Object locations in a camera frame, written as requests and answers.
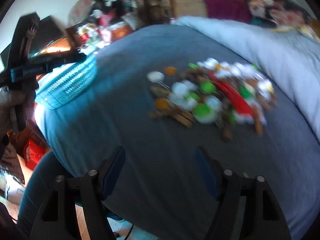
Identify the person left hand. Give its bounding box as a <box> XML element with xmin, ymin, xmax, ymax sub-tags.
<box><xmin>1</xmin><ymin>83</ymin><xmax>38</xmax><ymax>158</ymax></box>

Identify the teal perforated plastic basket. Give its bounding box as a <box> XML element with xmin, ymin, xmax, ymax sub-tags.
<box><xmin>35</xmin><ymin>52</ymin><xmax>98</xmax><ymax>109</ymax></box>

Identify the white bottle cap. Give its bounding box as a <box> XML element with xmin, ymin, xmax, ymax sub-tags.
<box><xmin>146</xmin><ymin>72</ymin><xmax>165</xmax><ymax>83</ymax></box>

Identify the blue bed sheet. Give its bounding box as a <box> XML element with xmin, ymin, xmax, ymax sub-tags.
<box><xmin>37</xmin><ymin>25</ymin><xmax>319</xmax><ymax>239</ymax></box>

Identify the orange cap near clothespins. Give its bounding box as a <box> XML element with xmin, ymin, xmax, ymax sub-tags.
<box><xmin>154</xmin><ymin>98</ymin><xmax>172</xmax><ymax>111</ymax></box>

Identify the orange bottle cap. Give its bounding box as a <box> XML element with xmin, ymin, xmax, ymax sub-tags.
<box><xmin>164</xmin><ymin>67</ymin><xmax>177</xmax><ymax>76</ymax></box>

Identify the light blue quilt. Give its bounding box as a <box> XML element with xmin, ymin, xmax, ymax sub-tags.
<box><xmin>175</xmin><ymin>16</ymin><xmax>319</xmax><ymax>136</ymax></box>

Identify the purple cloth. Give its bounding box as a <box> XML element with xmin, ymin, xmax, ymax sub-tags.
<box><xmin>204</xmin><ymin>0</ymin><xmax>252</xmax><ymax>24</ymax></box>

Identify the pile of clothes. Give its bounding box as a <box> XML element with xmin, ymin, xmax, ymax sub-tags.
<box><xmin>246</xmin><ymin>0</ymin><xmax>316</xmax><ymax>28</ymax></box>

